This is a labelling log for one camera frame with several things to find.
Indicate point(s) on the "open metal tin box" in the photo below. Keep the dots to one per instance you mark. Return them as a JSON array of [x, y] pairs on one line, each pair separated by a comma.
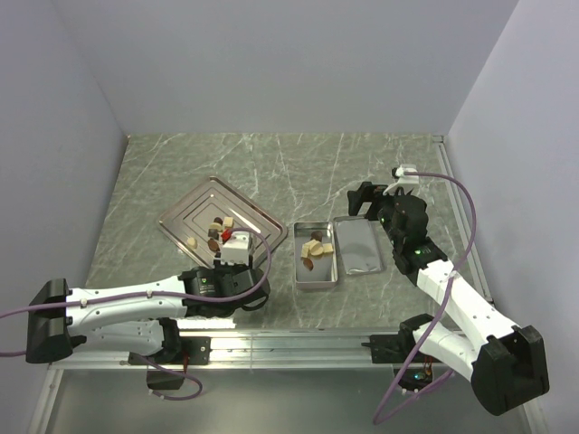
[[324, 274]]

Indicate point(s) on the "brown oval chocolate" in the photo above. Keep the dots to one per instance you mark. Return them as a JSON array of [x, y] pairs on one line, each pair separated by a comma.
[[308, 264]]

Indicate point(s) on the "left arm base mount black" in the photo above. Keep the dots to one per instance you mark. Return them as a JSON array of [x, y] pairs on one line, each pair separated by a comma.
[[190, 350]]

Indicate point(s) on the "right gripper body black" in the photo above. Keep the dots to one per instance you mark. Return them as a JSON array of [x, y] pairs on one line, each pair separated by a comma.
[[384, 217]]

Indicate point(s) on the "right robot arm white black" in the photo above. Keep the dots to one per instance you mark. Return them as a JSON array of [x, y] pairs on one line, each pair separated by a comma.
[[504, 362]]

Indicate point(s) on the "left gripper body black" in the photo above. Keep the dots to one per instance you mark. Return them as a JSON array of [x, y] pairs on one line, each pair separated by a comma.
[[227, 268]]

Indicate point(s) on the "steel serving tray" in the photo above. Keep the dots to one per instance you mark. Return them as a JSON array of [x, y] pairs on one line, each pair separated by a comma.
[[214, 198]]

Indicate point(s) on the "dark round chocolate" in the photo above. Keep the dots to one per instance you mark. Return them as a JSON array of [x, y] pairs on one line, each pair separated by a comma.
[[317, 235]]

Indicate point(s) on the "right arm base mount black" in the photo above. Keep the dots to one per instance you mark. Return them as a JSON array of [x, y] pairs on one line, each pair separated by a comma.
[[391, 349]]

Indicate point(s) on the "dark chocolate on tray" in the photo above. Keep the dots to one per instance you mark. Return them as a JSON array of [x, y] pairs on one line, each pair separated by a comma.
[[215, 234]]

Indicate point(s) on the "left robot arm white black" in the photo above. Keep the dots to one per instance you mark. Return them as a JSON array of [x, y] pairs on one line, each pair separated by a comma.
[[139, 319]]

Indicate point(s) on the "aluminium right side rail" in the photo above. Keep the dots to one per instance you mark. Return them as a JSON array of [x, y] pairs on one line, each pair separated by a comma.
[[472, 266]]

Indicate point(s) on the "metal tin lid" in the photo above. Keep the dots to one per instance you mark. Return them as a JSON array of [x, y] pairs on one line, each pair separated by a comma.
[[357, 245]]

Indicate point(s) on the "aluminium front rail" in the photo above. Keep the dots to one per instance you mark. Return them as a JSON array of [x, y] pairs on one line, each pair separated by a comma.
[[289, 348]]

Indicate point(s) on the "aluminium rail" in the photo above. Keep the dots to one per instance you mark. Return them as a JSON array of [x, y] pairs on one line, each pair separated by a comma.
[[472, 266], [289, 348]]

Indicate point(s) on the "brown chocolate tray edge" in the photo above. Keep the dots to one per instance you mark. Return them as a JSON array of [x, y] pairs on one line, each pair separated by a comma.
[[213, 245]]

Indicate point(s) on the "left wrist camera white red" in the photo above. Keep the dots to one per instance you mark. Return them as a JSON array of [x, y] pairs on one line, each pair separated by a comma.
[[236, 248]]

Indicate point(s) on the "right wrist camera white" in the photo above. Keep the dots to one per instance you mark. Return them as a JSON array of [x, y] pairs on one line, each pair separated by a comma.
[[406, 180]]

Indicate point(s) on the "white round chocolate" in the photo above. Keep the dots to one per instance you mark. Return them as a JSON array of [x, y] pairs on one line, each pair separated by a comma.
[[312, 248]]

